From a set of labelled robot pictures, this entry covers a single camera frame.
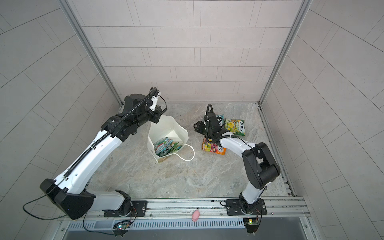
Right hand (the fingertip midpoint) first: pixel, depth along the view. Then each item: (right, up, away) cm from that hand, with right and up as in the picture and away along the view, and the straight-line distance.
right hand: (194, 126), depth 89 cm
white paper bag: (-16, 0, 0) cm, 16 cm away
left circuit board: (-32, -43, -24) cm, 59 cm away
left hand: (-15, +12, -18) cm, 27 cm away
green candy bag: (-10, -11, -8) cm, 17 cm away
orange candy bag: (+11, -13, +1) cm, 17 cm away
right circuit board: (+27, -44, -21) cm, 56 cm away
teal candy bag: (-18, -10, -6) cm, 21 cm away
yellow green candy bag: (+27, -1, +10) cm, 29 cm away
